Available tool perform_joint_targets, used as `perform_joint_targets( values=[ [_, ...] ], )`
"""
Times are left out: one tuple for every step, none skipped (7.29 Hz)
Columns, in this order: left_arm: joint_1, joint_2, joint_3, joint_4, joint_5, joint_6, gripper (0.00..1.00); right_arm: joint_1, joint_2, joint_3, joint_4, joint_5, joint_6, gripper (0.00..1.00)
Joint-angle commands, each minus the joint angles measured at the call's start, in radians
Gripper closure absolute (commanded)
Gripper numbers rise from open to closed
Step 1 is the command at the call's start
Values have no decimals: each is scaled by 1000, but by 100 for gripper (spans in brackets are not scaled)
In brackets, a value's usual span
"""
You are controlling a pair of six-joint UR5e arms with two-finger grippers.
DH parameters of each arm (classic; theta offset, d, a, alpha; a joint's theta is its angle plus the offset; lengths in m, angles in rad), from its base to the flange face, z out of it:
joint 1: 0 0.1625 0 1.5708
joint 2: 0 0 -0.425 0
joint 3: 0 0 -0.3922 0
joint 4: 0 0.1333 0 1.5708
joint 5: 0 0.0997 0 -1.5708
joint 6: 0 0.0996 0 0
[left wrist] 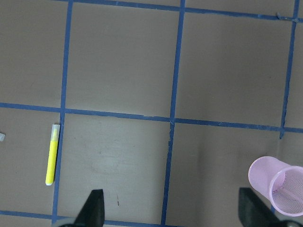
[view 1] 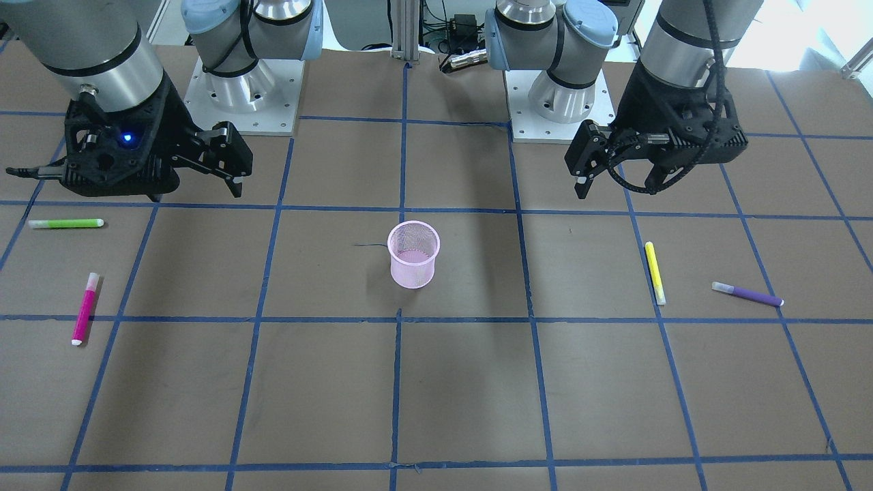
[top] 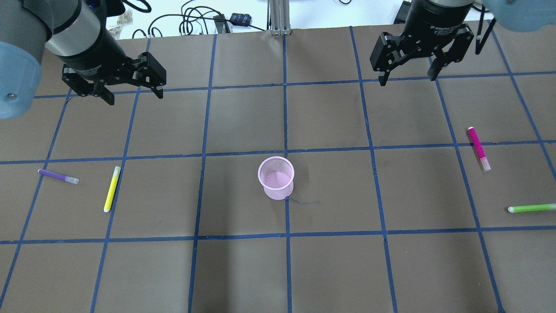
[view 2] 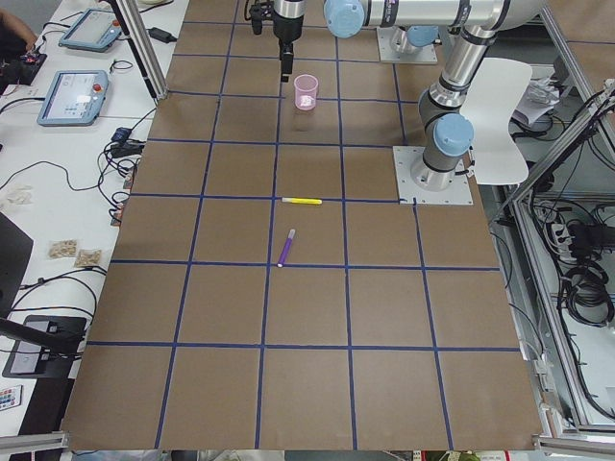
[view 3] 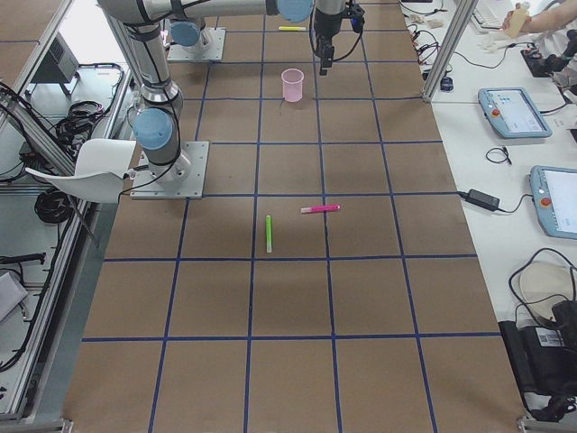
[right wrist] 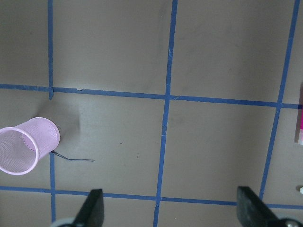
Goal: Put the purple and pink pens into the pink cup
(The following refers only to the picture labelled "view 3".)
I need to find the aluminium frame post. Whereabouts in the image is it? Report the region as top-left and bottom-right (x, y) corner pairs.
(422, 0), (478, 103)

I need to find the small blue black box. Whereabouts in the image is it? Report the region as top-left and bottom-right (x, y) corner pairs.
(440, 77), (454, 92)

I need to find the white plastic chair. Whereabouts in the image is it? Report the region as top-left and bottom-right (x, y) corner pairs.
(25, 138), (136, 203)

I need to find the round beige disc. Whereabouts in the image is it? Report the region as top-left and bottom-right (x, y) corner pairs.
(519, 263), (572, 321)

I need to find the small black cable loop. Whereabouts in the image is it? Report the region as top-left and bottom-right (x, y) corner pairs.
(485, 145), (513, 166)

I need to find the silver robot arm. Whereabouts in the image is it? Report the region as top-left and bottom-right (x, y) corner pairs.
(169, 18), (211, 49)
(99, 1), (364, 198)

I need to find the far blue teach pendant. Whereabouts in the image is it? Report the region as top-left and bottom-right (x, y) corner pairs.
(477, 88), (552, 139)

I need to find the black power adapter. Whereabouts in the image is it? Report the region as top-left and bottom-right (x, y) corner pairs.
(457, 189), (499, 212)

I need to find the person's hand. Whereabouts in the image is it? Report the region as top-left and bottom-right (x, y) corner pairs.
(502, 8), (535, 38)

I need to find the black cable coil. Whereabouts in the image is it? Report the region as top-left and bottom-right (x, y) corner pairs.
(34, 188), (73, 226)

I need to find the black device with label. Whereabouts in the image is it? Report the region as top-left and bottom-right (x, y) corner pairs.
(499, 300), (576, 422)

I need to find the yellow marker pen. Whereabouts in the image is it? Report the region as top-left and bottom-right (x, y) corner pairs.
(278, 26), (307, 32)

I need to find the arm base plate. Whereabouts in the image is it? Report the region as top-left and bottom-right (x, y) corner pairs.
(168, 27), (225, 63)
(129, 141), (209, 199)

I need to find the blue teach pendant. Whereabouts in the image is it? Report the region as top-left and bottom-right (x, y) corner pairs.
(529, 166), (576, 240)
(477, 88), (552, 139)

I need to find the near blue teach pendant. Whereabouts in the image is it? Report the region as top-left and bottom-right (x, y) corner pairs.
(529, 166), (576, 240)

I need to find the pink marker pen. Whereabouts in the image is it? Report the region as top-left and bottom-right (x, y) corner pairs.
(300, 204), (341, 215)

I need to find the grey box under frame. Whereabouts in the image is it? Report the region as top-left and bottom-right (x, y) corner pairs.
(31, 32), (79, 96)

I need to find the person's forearm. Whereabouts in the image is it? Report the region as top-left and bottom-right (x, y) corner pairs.
(529, 2), (576, 33)

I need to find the green marker pen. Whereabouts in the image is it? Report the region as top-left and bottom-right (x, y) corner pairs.
(265, 215), (273, 253)

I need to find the pink mesh cup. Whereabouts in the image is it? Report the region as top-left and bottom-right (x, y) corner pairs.
(281, 68), (304, 103)

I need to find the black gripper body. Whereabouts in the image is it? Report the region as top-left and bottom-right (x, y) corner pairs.
(312, 0), (364, 53)

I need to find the beige bottle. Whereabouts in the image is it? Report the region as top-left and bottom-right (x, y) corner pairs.
(504, 2), (530, 39)

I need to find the white keyboard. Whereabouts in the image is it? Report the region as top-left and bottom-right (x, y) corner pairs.
(471, 0), (501, 32)

